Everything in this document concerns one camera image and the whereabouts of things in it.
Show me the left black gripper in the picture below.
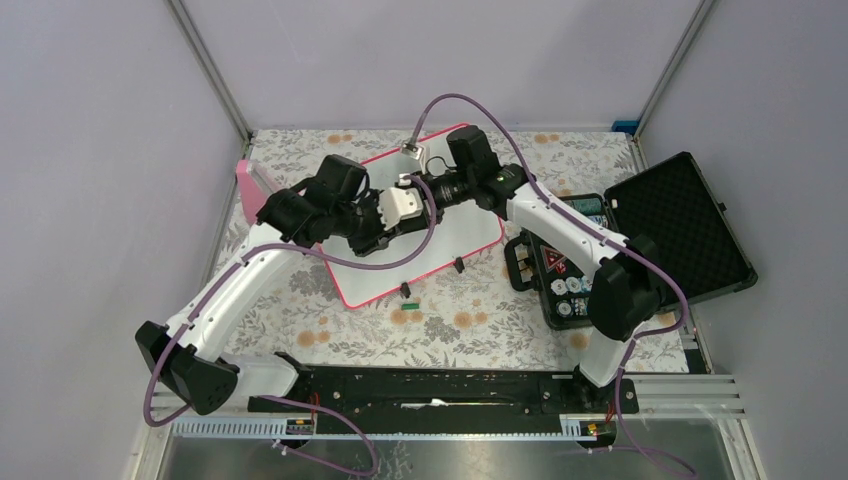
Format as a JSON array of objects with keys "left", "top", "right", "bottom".
[{"left": 333, "top": 188, "right": 402, "bottom": 255}]

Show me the pink framed whiteboard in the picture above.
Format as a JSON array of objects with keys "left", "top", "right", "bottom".
[{"left": 319, "top": 123, "right": 505, "bottom": 309}]

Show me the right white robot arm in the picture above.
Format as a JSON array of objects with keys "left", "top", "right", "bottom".
[{"left": 428, "top": 125, "right": 665, "bottom": 412}]

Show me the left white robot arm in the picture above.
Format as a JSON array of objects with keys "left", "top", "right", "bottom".
[{"left": 135, "top": 155, "right": 440, "bottom": 427}]

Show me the pink eraser block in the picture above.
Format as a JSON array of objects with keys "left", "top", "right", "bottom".
[{"left": 235, "top": 158, "right": 279, "bottom": 225}]

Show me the floral table mat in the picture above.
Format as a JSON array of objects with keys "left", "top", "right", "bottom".
[{"left": 225, "top": 129, "right": 690, "bottom": 373}]

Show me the blue clip at corner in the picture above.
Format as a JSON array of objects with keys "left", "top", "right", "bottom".
[{"left": 611, "top": 120, "right": 640, "bottom": 135}]

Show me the black poker chip case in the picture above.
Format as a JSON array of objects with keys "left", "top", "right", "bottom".
[{"left": 504, "top": 152, "right": 758, "bottom": 330}]

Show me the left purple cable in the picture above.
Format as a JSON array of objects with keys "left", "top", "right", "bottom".
[{"left": 143, "top": 173, "right": 440, "bottom": 478}]

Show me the purple cable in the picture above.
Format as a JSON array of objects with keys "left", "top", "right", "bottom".
[
  {"left": 143, "top": 173, "right": 440, "bottom": 478},
  {"left": 409, "top": 93, "right": 700, "bottom": 480}
]

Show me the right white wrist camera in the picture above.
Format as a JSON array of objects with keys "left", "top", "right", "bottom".
[{"left": 399, "top": 142, "right": 429, "bottom": 162}]

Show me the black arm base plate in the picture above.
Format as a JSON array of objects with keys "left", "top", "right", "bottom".
[{"left": 286, "top": 365, "right": 639, "bottom": 435}]

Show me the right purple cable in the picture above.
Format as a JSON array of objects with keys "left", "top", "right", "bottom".
[{"left": 409, "top": 93, "right": 700, "bottom": 480}]

